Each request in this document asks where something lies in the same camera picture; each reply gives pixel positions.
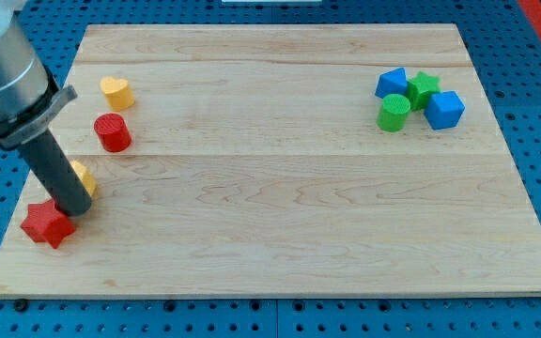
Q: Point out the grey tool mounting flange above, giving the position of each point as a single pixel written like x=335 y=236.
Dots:
x=36 y=119

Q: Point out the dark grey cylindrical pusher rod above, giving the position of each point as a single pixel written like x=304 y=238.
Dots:
x=52 y=168

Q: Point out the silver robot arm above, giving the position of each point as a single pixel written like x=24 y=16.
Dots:
x=30 y=99

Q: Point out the yellow block behind rod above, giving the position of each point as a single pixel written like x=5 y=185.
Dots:
x=85 y=177

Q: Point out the red star block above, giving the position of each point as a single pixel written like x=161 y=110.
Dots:
x=45 y=223

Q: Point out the red cylinder block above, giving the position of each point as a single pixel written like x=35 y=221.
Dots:
x=112 y=132

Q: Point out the yellow heart block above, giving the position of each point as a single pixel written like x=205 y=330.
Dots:
x=117 y=92

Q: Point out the light wooden board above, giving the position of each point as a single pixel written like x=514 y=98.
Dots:
x=257 y=169

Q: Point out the green cylinder block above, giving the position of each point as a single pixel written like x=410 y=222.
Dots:
x=393 y=113

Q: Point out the blue pentagon block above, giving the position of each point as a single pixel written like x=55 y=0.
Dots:
x=392 y=82

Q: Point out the green star block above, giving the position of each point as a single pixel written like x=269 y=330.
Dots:
x=420 y=89

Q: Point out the blue cube block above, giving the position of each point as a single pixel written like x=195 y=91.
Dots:
x=444 y=110

